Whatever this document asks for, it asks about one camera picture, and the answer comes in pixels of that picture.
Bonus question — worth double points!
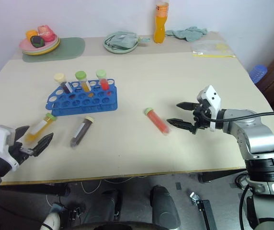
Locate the blue ribbed water bottle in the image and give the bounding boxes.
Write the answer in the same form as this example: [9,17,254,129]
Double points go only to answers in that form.
[249,64,268,84]

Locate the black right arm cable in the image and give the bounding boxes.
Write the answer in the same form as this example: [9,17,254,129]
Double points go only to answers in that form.
[199,110,274,123]

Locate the stacked plates with toy food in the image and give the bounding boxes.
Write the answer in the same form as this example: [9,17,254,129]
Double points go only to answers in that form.
[21,37,61,57]

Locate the green placemat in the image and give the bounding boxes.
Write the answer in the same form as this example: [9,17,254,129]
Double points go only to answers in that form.
[22,36,86,63]

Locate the white floor cable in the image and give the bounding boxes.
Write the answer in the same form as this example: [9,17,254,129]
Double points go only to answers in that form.
[80,180,102,195]

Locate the white rounded shape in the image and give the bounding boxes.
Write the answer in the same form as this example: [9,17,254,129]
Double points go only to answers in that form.
[40,212,61,230]

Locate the blue test tube rack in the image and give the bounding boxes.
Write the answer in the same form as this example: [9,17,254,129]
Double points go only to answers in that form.
[45,79,119,117]

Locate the orange toy fruit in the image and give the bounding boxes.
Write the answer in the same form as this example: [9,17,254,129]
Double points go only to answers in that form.
[25,29,39,40]

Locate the black table frame bar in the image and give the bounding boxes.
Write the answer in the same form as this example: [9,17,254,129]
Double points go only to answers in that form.
[197,170,248,184]
[0,182,71,197]

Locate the clear plastic zip bag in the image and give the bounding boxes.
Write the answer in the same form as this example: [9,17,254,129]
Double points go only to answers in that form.
[190,40,236,58]

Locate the pink plate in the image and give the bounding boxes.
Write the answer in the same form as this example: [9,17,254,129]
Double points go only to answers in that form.
[18,35,59,53]

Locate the large dark rounded shape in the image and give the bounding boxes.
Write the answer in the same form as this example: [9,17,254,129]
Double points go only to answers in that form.
[149,185,182,230]

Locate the dark toy mangosteen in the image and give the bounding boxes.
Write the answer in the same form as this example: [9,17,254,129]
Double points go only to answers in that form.
[29,35,46,48]

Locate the green fabric pouch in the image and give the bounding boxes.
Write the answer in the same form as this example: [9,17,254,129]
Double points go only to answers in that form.
[104,31,151,50]

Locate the green cap yellow liquid tube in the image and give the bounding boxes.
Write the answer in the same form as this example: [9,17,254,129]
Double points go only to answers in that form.
[24,113,57,144]
[75,70,92,93]

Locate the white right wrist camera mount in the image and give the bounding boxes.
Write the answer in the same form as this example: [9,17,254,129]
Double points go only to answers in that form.
[196,85,222,133]

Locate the green cap red liquid tube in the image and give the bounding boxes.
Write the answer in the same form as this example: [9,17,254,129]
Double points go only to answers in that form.
[144,107,172,137]
[95,69,112,92]

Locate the crumpled green cloth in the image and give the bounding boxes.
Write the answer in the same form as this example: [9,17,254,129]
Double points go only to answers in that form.
[165,26,208,43]

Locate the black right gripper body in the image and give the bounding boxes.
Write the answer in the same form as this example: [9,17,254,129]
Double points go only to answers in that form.
[190,101,212,135]

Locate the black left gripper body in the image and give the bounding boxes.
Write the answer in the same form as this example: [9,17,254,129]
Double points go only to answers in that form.
[8,142,35,166]

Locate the pale green plate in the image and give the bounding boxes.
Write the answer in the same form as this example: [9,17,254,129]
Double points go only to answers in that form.
[103,32,140,55]

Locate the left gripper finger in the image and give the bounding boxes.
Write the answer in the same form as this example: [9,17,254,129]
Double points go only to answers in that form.
[32,132,55,158]
[14,125,30,145]

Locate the orange drink bottle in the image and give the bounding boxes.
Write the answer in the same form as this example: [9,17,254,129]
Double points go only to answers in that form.
[153,0,171,45]

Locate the pink toy peach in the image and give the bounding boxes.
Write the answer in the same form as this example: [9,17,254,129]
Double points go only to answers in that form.
[37,24,56,42]

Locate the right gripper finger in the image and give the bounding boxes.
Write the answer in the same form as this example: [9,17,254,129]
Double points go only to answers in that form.
[166,118,194,133]
[176,102,197,112]

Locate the cream cap dark liquid tube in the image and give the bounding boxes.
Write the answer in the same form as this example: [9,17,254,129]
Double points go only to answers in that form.
[69,115,95,149]
[53,72,74,94]

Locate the black flat bar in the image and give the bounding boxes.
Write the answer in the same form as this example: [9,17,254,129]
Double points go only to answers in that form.
[197,199,218,230]

